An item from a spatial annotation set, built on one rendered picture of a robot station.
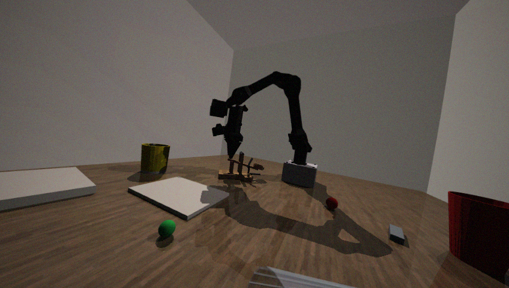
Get dark red ball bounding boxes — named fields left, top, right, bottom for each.
left=326, top=197, right=338, bottom=209

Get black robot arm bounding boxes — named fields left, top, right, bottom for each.
left=209, top=71, right=312, bottom=166

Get yellow mug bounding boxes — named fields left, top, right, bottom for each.
left=141, top=143, right=170, bottom=173

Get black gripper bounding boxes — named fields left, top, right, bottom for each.
left=224, top=119, right=243, bottom=159

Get green ball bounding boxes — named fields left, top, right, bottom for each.
left=158, top=220, right=176, bottom=237

